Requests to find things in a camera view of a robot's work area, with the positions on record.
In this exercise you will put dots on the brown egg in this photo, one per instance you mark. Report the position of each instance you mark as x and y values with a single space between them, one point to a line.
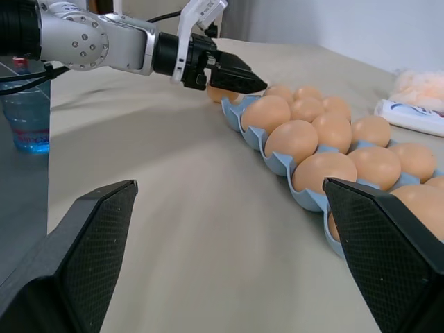
437 182
372 131
322 170
267 112
306 109
333 227
278 93
339 107
293 140
332 132
219 95
308 93
421 206
375 167
414 161

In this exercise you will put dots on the pink fluffy cloth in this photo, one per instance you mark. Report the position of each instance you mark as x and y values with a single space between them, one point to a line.
419 88

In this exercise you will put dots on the blue water bottle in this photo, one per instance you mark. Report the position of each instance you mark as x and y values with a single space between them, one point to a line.
29 118

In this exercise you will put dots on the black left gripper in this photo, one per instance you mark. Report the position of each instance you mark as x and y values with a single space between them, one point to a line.
198 59

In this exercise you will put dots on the blue egg tray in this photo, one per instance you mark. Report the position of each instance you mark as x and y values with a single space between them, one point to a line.
277 162

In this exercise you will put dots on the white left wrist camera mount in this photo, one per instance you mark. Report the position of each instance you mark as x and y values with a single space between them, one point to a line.
187 21

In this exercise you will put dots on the white tube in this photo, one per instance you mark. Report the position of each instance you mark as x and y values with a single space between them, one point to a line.
406 116

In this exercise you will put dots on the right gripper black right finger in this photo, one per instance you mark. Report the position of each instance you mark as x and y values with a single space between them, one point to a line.
388 263

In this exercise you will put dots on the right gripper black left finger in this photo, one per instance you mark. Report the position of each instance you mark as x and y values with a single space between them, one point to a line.
79 263

